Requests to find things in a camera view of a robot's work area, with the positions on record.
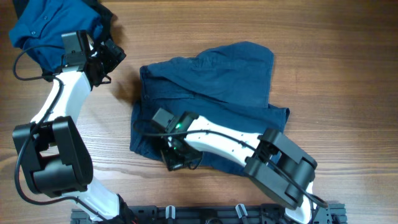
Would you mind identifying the black folded garment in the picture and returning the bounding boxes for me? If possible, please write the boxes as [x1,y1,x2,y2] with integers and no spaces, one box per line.
[12,0,120,83]

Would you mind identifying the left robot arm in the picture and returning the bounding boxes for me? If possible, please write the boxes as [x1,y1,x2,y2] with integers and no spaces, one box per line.
[12,34,136,223]

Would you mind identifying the left black camera cable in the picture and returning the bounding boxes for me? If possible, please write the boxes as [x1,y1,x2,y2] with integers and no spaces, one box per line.
[12,45,106,222]

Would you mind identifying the black camera cable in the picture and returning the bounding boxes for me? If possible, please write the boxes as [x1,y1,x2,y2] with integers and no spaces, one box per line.
[132,119,329,209]
[12,45,106,222]

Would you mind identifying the dark navy blue shorts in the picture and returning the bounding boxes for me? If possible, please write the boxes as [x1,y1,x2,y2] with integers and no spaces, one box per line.
[129,41,290,177]

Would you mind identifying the right black camera cable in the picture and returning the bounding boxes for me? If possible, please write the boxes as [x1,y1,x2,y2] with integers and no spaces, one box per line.
[132,119,329,209]

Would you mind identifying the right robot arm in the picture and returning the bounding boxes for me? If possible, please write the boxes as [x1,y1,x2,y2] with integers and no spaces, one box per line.
[152,109,317,223]

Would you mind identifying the folded blue button shirt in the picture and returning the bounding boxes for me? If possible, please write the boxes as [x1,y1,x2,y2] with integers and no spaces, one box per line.
[8,0,104,75]

